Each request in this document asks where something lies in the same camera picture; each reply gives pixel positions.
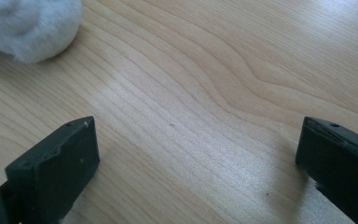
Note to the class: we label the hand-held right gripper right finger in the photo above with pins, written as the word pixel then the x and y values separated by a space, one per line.
pixel 341 165

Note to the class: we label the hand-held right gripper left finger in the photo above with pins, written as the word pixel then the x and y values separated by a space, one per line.
pixel 54 169

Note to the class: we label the white fluffy plush toy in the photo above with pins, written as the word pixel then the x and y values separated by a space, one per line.
pixel 28 26

